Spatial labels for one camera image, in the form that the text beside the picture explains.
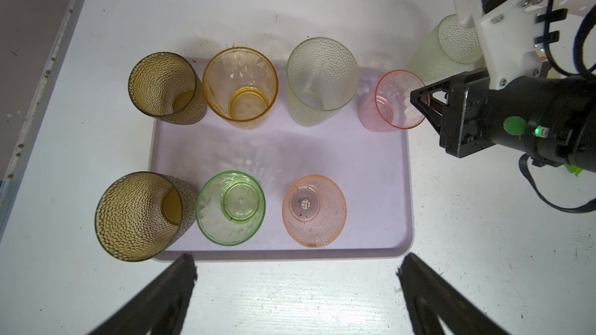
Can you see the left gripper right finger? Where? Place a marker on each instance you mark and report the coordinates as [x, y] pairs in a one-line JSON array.
[[432, 302]]

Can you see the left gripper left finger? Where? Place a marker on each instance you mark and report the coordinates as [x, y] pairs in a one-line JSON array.
[[161, 307]]

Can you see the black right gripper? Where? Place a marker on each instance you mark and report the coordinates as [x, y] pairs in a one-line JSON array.
[[461, 121]]

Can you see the pink glass front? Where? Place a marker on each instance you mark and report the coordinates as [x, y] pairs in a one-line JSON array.
[[388, 107]]

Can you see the pink glass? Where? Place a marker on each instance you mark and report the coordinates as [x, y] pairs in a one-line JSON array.
[[388, 107], [314, 211]]

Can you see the brown textured glass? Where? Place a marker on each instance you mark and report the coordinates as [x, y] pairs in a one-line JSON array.
[[141, 214], [165, 86]]

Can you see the pale green large glass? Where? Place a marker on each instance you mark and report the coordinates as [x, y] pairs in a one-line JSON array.
[[322, 78]]

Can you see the bright green glass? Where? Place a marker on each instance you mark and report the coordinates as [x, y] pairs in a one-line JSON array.
[[230, 208]]

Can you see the amber yellow glass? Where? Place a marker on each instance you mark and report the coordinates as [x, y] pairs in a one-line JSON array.
[[241, 86]]

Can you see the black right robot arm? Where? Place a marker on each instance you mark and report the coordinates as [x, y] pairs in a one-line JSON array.
[[551, 120]]

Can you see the lilac plastic tray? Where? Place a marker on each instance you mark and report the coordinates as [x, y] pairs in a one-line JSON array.
[[371, 169]]

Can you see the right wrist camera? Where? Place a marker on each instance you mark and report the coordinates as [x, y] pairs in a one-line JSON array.
[[511, 33]]

